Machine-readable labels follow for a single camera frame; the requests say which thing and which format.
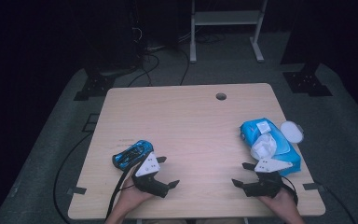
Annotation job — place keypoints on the grey tape strip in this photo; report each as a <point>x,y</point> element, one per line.
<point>76,190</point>
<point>313,186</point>

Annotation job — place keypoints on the person's right hand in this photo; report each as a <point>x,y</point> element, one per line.
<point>281,203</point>

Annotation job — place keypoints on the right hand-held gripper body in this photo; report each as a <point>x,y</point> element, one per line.
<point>270,165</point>

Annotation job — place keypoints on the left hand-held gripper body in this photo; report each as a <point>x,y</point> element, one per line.
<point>147,166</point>

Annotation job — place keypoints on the black stand base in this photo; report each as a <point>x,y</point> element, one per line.
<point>307,82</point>
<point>94,87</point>

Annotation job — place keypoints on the blue and black toy car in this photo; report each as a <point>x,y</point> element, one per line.
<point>130,154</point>

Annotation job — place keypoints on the blue wet wipes pack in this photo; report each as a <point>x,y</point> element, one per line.
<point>284,146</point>

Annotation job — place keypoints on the white metal stand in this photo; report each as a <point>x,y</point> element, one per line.
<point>227,17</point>

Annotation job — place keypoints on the white wet wipe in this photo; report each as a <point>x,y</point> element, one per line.
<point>263,146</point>

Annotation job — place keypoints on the person's left hand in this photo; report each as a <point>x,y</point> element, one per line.
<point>133,196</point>

